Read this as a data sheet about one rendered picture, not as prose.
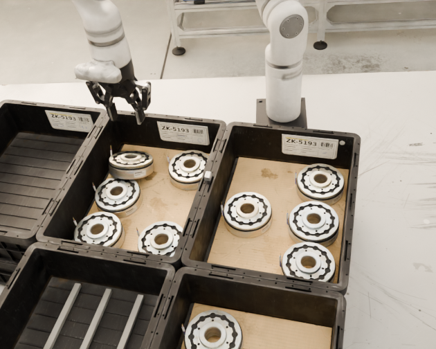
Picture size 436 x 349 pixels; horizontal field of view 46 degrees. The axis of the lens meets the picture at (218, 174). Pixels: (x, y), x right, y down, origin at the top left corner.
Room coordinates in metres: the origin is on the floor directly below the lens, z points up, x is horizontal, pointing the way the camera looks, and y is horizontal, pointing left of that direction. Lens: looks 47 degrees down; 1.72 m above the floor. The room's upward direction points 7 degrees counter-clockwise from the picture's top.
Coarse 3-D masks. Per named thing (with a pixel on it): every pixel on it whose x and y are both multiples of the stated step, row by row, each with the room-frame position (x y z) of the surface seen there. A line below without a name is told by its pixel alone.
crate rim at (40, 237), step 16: (128, 112) 0.98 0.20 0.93; (224, 128) 0.88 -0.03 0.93; (80, 160) 0.84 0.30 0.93; (208, 160) 0.79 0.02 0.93; (64, 192) 0.75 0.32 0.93; (192, 208) 0.66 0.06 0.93; (48, 224) 0.67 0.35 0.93; (48, 240) 0.62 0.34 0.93; (64, 240) 0.62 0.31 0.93; (128, 256) 0.56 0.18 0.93; (144, 256) 0.56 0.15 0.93; (160, 256) 0.55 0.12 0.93; (176, 256) 0.55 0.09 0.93
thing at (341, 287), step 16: (256, 128) 0.87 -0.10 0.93; (272, 128) 0.86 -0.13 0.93; (288, 128) 0.86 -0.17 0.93; (304, 128) 0.85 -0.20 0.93; (224, 144) 0.85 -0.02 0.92; (352, 160) 0.73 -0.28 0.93; (352, 176) 0.69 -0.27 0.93; (208, 192) 0.71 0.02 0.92; (352, 192) 0.65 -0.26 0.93; (352, 208) 0.61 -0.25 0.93; (192, 224) 0.62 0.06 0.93; (352, 224) 0.57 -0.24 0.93; (192, 240) 0.58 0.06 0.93; (224, 272) 0.50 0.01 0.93; (240, 272) 0.50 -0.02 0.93; (256, 272) 0.49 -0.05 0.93; (320, 288) 0.45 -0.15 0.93; (336, 288) 0.44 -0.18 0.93
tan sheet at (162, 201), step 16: (160, 160) 0.91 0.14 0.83; (112, 176) 0.88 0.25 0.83; (160, 176) 0.86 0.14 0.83; (144, 192) 0.81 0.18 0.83; (160, 192) 0.80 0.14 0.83; (176, 192) 0.80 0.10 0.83; (192, 192) 0.79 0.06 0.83; (96, 208) 0.78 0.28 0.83; (144, 208) 0.76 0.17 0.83; (160, 208) 0.75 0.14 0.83; (176, 208) 0.75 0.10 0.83; (128, 224) 0.72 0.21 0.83; (144, 224) 0.71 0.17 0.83; (128, 240) 0.68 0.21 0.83
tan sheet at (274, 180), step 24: (240, 168) 0.85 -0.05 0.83; (264, 168) 0.84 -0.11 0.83; (288, 168) 0.83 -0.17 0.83; (336, 168) 0.81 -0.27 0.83; (240, 192) 0.77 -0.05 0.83; (264, 192) 0.76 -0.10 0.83; (288, 192) 0.76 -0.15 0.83; (216, 240) 0.65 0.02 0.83; (240, 240) 0.64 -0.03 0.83; (264, 240) 0.63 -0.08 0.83; (288, 240) 0.62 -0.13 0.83; (336, 240) 0.61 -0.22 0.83; (240, 264) 0.58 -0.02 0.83; (264, 264) 0.57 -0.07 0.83; (336, 264) 0.55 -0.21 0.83
